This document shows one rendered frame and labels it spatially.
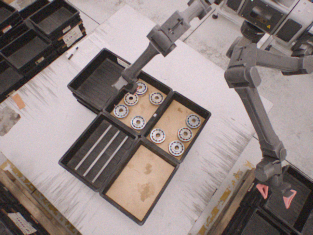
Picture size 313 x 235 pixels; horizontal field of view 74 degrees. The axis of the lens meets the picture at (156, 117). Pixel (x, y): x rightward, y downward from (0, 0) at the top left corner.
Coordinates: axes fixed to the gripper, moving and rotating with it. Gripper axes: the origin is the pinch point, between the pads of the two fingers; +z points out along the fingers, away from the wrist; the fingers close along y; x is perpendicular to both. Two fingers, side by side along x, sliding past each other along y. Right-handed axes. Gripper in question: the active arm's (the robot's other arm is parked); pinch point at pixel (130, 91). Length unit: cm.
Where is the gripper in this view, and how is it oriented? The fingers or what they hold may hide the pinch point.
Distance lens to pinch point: 137.6
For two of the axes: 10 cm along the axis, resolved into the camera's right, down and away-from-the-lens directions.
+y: 8.2, 5.4, -2.0
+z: 0.1, 3.3, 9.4
